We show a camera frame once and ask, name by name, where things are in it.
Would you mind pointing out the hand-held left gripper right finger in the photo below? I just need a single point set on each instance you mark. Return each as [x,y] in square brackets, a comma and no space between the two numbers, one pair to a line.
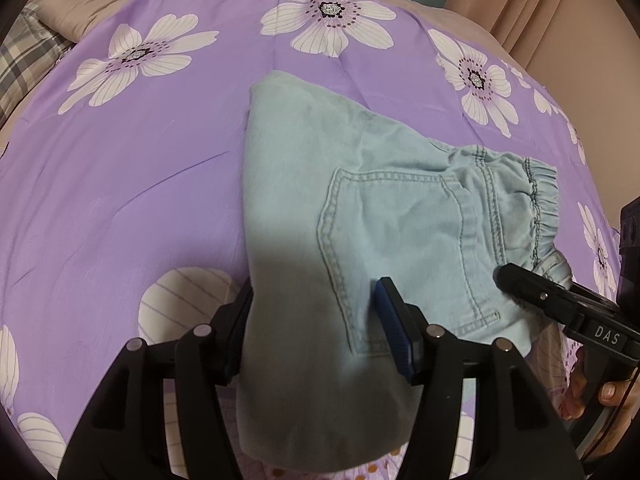
[392,320]

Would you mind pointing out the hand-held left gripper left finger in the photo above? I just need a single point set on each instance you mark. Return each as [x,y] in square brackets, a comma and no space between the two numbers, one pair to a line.
[234,355]

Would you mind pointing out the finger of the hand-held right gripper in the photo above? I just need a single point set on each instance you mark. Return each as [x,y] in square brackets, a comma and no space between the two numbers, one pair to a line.
[530,287]

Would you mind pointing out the light blue denim pants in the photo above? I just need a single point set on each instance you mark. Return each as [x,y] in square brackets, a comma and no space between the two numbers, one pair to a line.
[300,185]

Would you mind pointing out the person's right hand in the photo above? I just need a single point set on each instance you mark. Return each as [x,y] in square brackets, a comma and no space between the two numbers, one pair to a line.
[612,392]

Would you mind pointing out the purple floral bed sheet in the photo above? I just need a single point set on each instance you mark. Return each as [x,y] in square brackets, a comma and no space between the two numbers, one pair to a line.
[150,160]

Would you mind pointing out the plaid pillow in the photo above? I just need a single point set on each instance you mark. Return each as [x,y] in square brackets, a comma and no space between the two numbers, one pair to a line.
[27,60]

